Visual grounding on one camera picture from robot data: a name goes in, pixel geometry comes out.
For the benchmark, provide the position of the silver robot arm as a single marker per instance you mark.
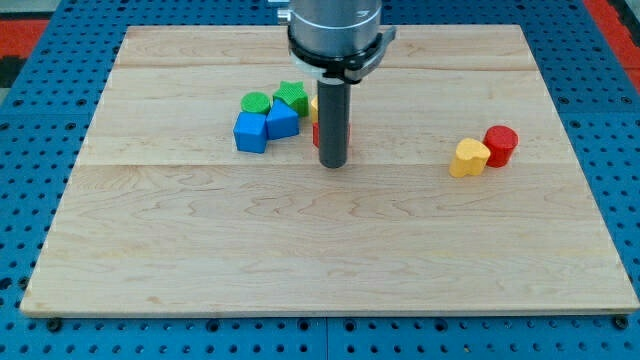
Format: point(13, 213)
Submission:
point(335, 42)

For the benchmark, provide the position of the red star block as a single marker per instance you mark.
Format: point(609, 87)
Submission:
point(316, 137)

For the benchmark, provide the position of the green star block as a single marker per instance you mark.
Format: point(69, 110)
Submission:
point(293, 94)

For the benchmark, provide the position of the blue triangle block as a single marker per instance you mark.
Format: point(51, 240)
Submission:
point(282, 121)

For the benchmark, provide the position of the yellow block behind tool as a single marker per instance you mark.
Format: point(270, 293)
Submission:
point(314, 113)

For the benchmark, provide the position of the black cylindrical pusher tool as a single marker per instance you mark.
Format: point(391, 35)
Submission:
point(333, 119)

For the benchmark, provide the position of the blue cube block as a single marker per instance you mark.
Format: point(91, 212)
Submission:
point(250, 132)

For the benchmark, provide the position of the green cylinder block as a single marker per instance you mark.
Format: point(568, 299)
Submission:
point(255, 102)

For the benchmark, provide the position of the wooden board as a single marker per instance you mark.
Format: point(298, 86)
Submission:
point(163, 217)

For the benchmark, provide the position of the yellow heart block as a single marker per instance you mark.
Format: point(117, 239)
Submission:
point(469, 159)

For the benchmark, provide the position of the red cylinder block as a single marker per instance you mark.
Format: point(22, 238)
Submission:
point(501, 141)

